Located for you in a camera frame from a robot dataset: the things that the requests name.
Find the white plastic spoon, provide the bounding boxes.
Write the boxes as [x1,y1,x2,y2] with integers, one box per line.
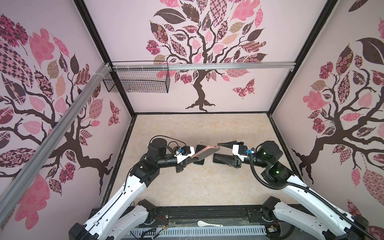
[197,220,224,228]

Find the black phone lying sideways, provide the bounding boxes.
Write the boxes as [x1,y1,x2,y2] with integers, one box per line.
[213,154,233,166]

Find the black wire basket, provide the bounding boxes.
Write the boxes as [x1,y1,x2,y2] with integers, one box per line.
[103,60,171,94]

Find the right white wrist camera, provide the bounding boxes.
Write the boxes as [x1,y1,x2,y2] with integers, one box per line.
[232,144,248,159]

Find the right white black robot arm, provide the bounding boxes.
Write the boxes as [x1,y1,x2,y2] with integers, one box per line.
[214,141,374,240]

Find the grey aluminium rail back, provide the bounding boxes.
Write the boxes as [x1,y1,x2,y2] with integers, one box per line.
[113,62,296,71]

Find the white slotted cable duct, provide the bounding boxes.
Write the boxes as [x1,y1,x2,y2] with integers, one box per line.
[126,226,267,240]

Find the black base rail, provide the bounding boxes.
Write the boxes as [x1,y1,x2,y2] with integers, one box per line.
[89,203,301,224]

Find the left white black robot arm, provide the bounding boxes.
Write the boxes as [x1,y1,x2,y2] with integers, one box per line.
[69,138,199,240]

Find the grey aluminium rail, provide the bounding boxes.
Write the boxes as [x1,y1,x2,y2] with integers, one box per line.
[1,63,111,224]
[113,62,296,71]

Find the grey aluminium rail left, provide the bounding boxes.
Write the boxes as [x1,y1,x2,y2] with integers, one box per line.
[1,63,111,224]

